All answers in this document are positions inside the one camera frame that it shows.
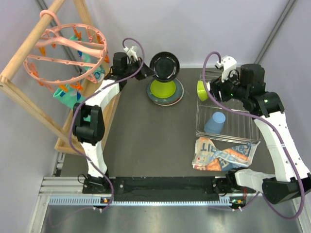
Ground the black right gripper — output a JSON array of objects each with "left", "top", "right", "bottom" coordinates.
[{"left": 207, "top": 68, "right": 248, "bottom": 104}]

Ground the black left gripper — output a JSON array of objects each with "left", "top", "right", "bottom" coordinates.
[{"left": 123, "top": 57, "right": 156, "bottom": 81}]

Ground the lime green plate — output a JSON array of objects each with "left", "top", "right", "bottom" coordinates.
[{"left": 150, "top": 80, "right": 176, "bottom": 99}]

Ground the red teal floral plate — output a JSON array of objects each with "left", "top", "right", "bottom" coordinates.
[{"left": 151, "top": 90, "right": 184, "bottom": 106}]

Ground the dark blue speckled plate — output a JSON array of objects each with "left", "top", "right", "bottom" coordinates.
[{"left": 146, "top": 79, "right": 184, "bottom": 106}]

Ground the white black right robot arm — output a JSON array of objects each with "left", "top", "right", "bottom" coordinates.
[{"left": 207, "top": 62, "right": 311, "bottom": 204}]

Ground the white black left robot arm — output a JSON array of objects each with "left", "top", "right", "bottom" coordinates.
[{"left": 72, "top": 51, "right": 154, "bottom": 194}]

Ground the printed dish towel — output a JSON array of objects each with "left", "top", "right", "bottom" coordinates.
[{"left": 192, "top": 137, "right": 259, "bottom": 172}]

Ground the lime green bowl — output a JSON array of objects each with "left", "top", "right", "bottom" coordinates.
[{"left": 197, "top": 80, "right": 209, "bottom": 101}]

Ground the light blue cup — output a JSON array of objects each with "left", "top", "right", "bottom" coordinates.
[{"left": 204, "top": 112, "right": 226, "bottom": 134}]

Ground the teal patterned sock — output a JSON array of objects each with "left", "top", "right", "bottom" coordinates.
[
  {"left": 77, "top": 50, "right": 105, "bottom": 83},
  {"left": 53, "top": 85, "right": 85, "bottom": 109}
]

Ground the pink round clip hanger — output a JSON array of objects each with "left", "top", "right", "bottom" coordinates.
[{"left": 23, "top": 10, "right": 108, "bottom": 92}]

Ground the wooden drying stand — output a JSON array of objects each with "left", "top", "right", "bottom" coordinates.
[{"left": 0, "top": 0, "right": 110, "bottom": 145}]

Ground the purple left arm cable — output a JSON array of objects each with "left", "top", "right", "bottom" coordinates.
[{"left": 69, "top": 37, "right": 146, "bottom": 212}]

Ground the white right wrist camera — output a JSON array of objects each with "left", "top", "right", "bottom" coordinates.
[{"left": 215, "top": 56, "right": 237, "bottom": 83}]

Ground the wire dish rack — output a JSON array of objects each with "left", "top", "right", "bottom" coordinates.
[{"left": 195, "top": 70, "right": 261, "bottom": 144}]

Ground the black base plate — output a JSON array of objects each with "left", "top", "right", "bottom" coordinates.
[{"left": 82, "top": 175, "right": 243, "bottom": 202}]

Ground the aluminium frame rail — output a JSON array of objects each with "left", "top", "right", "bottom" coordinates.
[{"left": 26, "top": 176, "right": 311, "bottom": 233}]

